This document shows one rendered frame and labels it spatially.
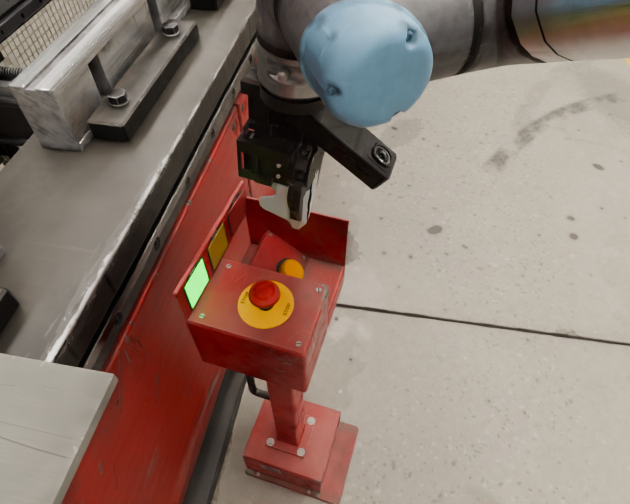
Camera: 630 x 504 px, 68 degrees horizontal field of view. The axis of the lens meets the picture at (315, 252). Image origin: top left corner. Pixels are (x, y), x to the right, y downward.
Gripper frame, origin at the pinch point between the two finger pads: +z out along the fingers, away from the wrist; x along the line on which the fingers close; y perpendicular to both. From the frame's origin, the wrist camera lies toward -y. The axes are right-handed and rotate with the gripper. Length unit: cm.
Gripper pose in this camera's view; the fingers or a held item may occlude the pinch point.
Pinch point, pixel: (303, 221)
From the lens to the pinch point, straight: 61.2
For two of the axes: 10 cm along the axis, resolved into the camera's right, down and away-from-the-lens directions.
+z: -0.8, 6.0, 8.0
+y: -9.5, -2.9, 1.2
